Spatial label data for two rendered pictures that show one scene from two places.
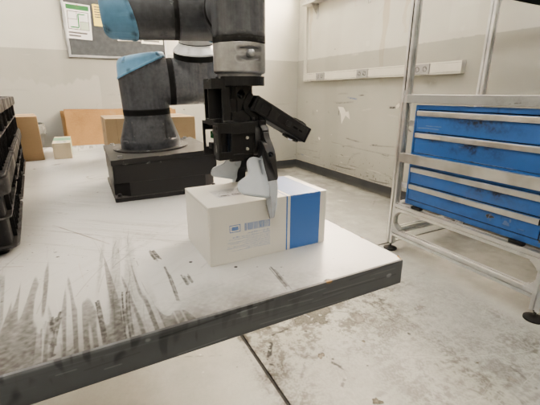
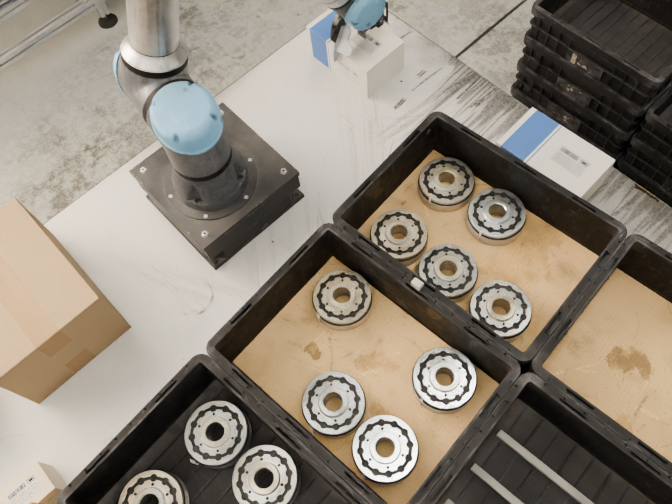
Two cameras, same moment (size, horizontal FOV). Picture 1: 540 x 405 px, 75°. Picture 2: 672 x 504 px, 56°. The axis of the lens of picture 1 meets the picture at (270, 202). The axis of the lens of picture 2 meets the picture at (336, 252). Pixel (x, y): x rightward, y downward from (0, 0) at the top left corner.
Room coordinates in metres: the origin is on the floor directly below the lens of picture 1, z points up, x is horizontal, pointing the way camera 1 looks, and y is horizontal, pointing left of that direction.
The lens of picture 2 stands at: (0.81, 1.07, 1.87)
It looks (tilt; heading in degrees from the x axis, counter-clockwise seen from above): 64 degrees down; 263
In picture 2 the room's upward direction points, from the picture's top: 10 degrees counter-clockwise
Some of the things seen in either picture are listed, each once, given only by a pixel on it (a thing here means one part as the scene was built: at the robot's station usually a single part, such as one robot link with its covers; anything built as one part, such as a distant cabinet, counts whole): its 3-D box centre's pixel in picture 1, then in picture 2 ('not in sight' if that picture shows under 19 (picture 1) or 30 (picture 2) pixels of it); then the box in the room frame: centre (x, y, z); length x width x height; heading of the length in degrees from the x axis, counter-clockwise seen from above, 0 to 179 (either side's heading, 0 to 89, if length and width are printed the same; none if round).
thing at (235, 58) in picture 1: (240, 61); not in sight; (0.54, 0.04, 0.98); 0.08 x 0.08 x 0.05
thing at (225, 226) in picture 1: (255, 214); (355, 48); (0.56, 0.02, 0.75); 0.20 x 0.12 x 0.09; 118
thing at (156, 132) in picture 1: (149, 128); (205, 165); (0.94, 0.32, 0.85); 0.15 x 0.15 x 0.10
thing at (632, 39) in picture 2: not in sight; (601, 70); (-0.19, 0.00, 0.37); 0.40 x 0.30 x 0.45; 118
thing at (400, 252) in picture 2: not in sight; (398, 233); (0.63, 0.58, 0.86); 0.10 x 0.10 x 0.01
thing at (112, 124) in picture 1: (149, 137); (26, 299); (1.34, 0.46, 0.78); 0.30 x 0.22 x 0.16; 118
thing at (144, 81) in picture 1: (145, 80); (189, 127); (0.94, 0.31, 0.97); 0.13 x 0.12 x 0.14; 109
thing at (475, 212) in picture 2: not in sight; (496, 212); (0.45, 0.59, 0.86); 0.10 x 0.10 x 0.01
